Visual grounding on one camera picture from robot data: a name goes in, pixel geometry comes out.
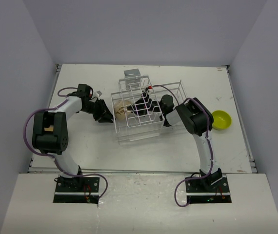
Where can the beige bowl with drawing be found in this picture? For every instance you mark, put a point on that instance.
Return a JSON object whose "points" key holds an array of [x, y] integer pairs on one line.
{"points": [[120, 109]]}

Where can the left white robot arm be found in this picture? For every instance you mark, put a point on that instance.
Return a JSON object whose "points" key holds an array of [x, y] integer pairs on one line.
{"points": [[50, 131]]}

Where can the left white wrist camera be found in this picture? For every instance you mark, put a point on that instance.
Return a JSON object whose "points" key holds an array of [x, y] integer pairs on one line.
{"points": [[98, 93]]}

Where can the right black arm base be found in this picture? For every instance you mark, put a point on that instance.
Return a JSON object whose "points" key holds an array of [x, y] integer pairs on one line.
{"points": [[219, 192]]}

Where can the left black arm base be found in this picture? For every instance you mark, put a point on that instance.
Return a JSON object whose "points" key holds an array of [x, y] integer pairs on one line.
{"points": [[77, 190]]}

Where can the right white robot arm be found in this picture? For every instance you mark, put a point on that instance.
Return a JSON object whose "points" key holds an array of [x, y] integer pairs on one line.
{"points": [[196, 119]]}

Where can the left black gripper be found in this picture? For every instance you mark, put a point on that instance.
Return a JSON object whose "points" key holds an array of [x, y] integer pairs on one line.
{"points": [[104, 115]]}

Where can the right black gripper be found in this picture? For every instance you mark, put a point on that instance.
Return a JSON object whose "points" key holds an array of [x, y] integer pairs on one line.
{"points": [[141, 107]]}

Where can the yellow-green bowl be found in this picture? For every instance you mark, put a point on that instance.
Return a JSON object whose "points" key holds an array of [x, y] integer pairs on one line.
{"points": [[222, 120]]}

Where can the white wire dish rack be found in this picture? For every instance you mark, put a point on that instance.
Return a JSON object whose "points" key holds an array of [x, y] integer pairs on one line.
{"points": [[138, 128]]}

